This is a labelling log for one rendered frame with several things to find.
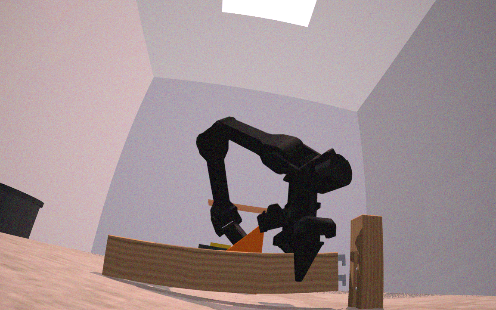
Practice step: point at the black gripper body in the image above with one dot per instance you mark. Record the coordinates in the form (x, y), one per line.
(308, 226)

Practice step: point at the brown wooden rail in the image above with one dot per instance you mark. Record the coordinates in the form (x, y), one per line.
(217, 270)

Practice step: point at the brown wooden post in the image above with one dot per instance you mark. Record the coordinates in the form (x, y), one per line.
(366, 278)

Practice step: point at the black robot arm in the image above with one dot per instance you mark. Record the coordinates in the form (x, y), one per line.
(307, 172)

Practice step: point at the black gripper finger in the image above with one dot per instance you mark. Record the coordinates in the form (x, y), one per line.
(286, 248)
(304, 254)

